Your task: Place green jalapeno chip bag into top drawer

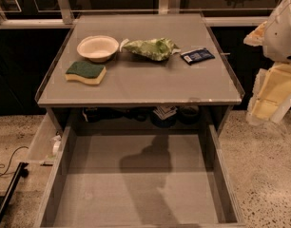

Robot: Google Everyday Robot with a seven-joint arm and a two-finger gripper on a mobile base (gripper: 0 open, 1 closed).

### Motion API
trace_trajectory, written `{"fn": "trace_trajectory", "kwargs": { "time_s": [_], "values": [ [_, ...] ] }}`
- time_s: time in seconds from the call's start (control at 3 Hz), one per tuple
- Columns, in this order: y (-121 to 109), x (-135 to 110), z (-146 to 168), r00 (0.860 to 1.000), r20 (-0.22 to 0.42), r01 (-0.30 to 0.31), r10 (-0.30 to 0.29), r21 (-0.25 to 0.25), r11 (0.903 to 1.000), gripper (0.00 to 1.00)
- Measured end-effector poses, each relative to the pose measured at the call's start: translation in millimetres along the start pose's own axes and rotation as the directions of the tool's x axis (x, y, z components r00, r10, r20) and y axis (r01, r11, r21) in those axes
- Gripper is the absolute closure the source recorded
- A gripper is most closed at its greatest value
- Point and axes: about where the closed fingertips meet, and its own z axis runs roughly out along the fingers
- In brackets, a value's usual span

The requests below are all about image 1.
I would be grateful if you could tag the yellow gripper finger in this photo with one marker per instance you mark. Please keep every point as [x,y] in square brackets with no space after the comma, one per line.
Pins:
[271,97]
[255,37]

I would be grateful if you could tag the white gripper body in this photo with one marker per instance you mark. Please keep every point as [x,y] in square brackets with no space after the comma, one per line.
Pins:
[282,38]

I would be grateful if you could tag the green jalapeno chip bag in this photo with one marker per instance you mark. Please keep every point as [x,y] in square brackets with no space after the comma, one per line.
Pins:
[154,49]

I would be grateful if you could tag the open grey top drawer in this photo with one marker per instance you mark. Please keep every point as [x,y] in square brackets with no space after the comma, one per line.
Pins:
[139,179]

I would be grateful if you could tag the blue snack packet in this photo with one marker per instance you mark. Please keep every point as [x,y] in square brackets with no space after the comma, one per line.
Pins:
[197,55]

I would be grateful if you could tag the dark bowl inside cabinet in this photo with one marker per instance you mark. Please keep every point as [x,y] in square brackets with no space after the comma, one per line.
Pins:
[188,114]

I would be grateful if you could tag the white packet inside cabinet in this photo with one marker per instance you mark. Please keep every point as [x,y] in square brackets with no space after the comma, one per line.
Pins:
[164,112]

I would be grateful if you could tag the grey cabinet table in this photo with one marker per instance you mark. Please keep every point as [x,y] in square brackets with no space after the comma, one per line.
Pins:
[130,81]

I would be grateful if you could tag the white paper bowl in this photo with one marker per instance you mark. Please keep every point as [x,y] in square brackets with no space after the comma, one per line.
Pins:
[98,49]

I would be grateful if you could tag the green and yellow sponge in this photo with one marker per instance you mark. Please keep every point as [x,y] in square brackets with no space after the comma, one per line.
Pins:
[86,73]

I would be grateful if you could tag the black stand leg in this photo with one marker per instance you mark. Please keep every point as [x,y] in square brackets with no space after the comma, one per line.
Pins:
[21,172]

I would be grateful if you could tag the metal window rail frame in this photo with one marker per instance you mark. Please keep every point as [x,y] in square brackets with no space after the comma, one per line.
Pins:
[60,13]

